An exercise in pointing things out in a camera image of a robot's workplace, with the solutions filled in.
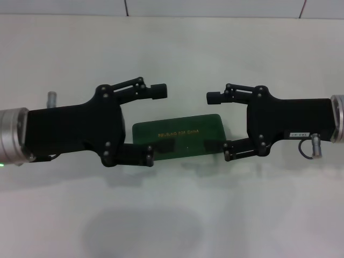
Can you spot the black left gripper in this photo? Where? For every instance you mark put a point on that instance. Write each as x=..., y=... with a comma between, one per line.
x=75, y=129

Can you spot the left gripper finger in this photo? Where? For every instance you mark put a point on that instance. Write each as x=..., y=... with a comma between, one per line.
x=159, y=91

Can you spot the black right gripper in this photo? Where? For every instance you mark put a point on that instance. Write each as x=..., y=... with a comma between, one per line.
x=290, y=118

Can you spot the green glasses case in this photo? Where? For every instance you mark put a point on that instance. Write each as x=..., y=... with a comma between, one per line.
x=182, y=123

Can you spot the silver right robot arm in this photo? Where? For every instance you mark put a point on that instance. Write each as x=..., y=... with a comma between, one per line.
x=339, y=118

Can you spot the white label sticker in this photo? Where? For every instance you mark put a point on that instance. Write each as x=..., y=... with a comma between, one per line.
x=299, y=134

